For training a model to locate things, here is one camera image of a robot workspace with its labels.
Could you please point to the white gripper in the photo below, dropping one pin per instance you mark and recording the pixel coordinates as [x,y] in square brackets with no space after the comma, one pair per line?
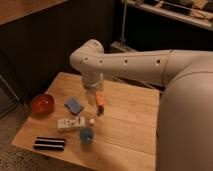
[92,85]

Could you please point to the orange carrot toy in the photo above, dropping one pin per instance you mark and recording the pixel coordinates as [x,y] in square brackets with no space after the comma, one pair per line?
[100,103]

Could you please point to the white bottle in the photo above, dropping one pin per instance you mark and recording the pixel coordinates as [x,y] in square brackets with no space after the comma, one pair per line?
[71,124]

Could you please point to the black white striped box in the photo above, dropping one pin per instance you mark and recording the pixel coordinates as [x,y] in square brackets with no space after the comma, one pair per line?
[42,143]

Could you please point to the wooden table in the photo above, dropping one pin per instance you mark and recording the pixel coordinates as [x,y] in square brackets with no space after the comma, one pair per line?
[124,136]

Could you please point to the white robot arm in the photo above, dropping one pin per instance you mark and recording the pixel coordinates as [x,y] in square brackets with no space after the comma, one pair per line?
[185,116]

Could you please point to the red bowl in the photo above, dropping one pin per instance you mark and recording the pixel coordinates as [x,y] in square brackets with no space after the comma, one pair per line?
[42,104]

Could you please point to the blue cup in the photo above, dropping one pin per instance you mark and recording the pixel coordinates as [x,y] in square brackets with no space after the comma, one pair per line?
[86,135]

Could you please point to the blue sponge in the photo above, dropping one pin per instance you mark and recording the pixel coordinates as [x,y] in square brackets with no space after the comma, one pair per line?
[74,106]

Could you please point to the metal shelf rack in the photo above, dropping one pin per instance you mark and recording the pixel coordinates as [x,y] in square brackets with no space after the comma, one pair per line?
[144,27]

